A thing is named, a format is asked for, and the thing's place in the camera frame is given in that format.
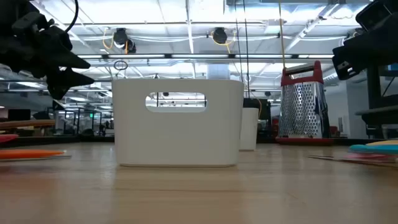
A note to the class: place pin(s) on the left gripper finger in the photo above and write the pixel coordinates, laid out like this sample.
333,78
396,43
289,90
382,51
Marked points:
66,60
63,81

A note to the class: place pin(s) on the black ceiling spotlight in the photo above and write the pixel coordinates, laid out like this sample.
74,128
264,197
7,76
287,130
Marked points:
120,37
219,35

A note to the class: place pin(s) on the red steel box grater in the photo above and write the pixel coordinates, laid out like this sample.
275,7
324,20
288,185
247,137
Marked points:
300,109

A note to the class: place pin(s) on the white ceiling duct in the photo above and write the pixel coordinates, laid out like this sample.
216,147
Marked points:
217,71

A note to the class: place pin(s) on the red silicone spoon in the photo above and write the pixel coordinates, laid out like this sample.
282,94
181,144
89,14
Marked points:
7,138

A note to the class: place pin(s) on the long ceiling light strip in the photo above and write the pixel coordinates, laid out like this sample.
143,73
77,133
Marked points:
199,56

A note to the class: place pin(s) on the white opaque plastic bin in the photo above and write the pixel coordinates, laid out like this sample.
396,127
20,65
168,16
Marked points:
177,137

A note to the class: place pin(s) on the black computer monitor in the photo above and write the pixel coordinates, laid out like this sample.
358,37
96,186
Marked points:
393,69

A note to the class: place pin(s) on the blue silicone spatula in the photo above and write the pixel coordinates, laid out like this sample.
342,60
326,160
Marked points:
373,149

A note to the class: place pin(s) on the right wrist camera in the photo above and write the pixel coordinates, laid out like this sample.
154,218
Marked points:
377,14

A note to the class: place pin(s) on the black aluminium table frame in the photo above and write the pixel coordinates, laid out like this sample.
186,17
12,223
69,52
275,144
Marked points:
77,140

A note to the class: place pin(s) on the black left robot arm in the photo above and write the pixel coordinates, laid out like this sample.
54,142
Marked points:
7,34

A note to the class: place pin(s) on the orange silicone spatula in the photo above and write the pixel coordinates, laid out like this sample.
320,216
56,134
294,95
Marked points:
28,154

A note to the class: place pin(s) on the grey computer desk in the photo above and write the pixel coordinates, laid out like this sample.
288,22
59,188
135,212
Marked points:
373,102

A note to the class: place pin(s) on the black background frame rig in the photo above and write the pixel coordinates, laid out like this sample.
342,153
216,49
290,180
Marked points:
77,123

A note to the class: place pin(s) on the yellow silicone spatula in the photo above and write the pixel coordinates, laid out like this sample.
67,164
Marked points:
385,142

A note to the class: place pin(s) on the black background cabinet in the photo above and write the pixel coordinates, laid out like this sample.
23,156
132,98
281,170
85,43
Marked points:
252,102

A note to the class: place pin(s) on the pink silicone spatula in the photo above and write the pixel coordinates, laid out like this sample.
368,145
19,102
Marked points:
367,156

